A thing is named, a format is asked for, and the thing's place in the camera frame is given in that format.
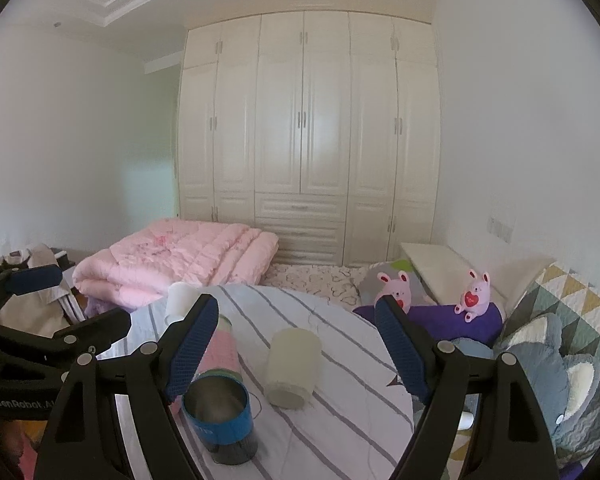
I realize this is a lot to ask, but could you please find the white pillow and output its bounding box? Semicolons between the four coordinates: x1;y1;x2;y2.
399;242;557;312

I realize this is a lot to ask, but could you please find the blue label tin can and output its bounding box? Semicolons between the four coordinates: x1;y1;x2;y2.
181;369;259;465

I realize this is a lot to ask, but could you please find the grey green pillow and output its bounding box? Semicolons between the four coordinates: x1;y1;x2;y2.
357;259;437;307

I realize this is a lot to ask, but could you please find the pale cream cup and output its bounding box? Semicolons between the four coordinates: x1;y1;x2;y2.
264;328;323;408

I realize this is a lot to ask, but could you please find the beige cloth bag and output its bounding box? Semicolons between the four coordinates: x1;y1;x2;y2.
0;244;87;339

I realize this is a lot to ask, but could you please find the white wardrobe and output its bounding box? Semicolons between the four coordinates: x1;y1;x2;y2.
176;10;442;267

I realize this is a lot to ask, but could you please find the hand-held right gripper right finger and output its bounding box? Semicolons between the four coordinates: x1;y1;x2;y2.
373;294;564;480

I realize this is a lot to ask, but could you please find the heart print bed sheet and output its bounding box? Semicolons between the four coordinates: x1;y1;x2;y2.
261;262;370;309

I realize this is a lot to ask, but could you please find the purple pillow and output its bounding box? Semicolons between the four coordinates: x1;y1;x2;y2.
352;302;504;349

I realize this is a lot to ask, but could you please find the geometric patterned pillow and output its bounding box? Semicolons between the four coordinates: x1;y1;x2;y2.
500;262;600;363

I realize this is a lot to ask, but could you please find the grey blue elephant plush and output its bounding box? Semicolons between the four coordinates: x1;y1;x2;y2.
449;312;600;462

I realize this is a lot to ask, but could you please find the pink bunny plush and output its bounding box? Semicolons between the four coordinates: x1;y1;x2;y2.
453;269;492;322
375;270;414;312

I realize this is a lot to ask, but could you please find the pink cylinder tube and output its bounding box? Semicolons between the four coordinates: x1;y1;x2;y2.
194;313;241;377

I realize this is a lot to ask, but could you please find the small white cup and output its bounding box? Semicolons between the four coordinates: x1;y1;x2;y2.
165;282;199;322

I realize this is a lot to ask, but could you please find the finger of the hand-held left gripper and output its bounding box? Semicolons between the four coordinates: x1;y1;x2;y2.
0;308;133;370
0;263;64;322

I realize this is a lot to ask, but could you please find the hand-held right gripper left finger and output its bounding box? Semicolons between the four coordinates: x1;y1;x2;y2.
32;293;220;480

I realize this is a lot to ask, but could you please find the pink folded quilt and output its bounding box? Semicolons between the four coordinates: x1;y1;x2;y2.
72;218;280;312

